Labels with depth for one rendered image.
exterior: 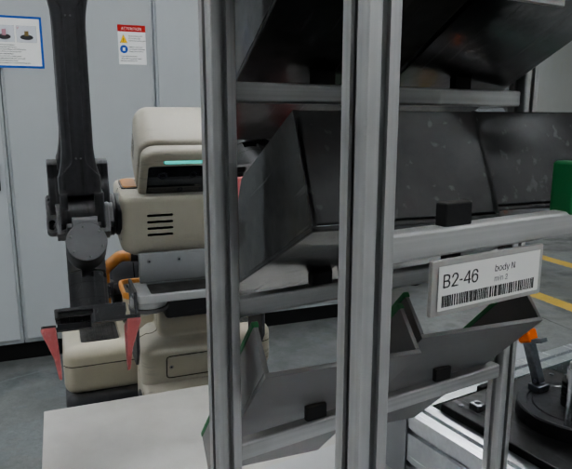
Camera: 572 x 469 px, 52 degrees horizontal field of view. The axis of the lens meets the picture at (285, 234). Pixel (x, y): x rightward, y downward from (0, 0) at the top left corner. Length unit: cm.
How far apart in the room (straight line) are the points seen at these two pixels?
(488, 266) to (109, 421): 85
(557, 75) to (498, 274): 1104
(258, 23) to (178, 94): 313
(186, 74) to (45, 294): 149
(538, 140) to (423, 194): 13
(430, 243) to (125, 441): 79
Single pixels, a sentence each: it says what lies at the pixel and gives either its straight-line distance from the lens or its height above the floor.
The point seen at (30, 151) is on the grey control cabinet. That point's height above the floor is 119.
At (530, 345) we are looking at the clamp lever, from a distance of 91.
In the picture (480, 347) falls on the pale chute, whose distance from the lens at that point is 60.
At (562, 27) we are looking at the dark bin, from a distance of 54.
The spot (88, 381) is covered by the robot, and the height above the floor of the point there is 72.
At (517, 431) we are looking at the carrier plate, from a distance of 85.
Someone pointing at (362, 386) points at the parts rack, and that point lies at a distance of 30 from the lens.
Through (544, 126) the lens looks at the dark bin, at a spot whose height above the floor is 136.
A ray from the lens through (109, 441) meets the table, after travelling 103.
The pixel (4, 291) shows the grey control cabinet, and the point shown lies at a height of 42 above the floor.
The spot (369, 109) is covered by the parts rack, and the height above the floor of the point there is 137.
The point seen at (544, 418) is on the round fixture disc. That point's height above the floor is 99.
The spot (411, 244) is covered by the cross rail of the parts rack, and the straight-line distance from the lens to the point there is 30.
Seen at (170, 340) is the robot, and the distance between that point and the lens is 131.
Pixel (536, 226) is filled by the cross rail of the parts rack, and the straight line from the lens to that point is 37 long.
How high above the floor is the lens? 137
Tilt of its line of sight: 11 degrees down
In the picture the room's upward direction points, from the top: straight up
